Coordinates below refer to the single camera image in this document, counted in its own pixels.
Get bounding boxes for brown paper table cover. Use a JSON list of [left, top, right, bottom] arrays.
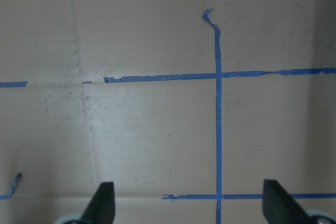
[[1, 0, 335, 223]]

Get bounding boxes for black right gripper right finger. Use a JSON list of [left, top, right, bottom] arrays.
[[262, 179, 314, 224]]

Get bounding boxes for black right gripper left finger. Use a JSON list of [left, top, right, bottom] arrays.
[[80, 182, 116, 224]]

